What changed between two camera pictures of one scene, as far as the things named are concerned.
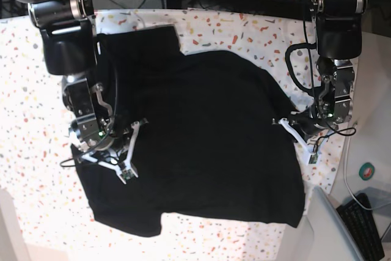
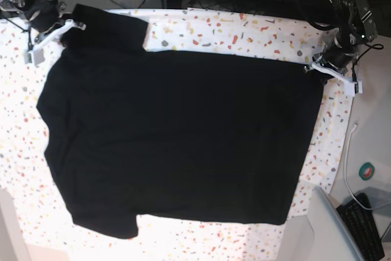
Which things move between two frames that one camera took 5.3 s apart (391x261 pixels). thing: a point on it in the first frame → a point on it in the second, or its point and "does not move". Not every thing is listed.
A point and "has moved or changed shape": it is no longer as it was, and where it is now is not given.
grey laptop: [333, 240] does not move
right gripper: [306, 120] → [343, 49]
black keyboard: [360, 226] does not move
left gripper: [112, 138] → [43, 13]
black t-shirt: [208, 147] has moved or changed shape
